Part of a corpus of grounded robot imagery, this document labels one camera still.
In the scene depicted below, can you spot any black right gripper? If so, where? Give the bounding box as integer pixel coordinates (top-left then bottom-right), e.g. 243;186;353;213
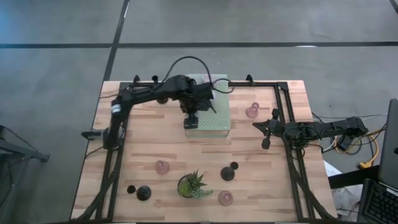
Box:
252;119;289;138

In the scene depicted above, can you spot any computer monitor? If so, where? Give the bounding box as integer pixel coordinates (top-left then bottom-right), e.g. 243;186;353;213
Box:
377;98;398;191

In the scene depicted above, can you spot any white plastic sheet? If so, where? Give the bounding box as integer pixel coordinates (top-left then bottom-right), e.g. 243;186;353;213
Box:
325;160;363;222

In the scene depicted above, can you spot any black tripod stand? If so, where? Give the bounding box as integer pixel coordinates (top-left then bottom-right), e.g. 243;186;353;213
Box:
0;124;50;162

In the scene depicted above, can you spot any artificial succulent in black pot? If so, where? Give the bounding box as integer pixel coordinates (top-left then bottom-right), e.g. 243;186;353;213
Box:
176;169;215;200

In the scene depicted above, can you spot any pale green perforated metal shelf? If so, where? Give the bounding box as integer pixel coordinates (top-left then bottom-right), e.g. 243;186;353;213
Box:
185;73;231;139

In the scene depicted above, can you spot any black computer keyboard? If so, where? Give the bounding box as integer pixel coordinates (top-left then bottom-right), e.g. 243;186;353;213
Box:
357;179;398;224

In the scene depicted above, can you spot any black desk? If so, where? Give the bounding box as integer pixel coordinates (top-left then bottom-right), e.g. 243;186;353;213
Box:
328;164;381;190

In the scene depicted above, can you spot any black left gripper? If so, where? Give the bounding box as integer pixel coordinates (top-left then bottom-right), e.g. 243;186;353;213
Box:
180;83;218;114

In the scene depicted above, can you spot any pink ribbed glass candle holder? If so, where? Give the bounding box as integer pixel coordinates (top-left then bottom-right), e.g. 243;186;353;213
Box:
155;159;171;175
245;101;261;119
218;190;234;207

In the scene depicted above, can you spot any black aluminium table frame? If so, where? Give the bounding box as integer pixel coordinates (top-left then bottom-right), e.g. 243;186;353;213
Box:
70;74;338;223

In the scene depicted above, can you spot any yellow cable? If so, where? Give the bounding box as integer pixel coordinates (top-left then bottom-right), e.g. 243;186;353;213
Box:
334;124;380;170

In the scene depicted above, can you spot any black cable loop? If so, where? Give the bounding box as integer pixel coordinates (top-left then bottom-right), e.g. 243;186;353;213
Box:
161;55;234;95

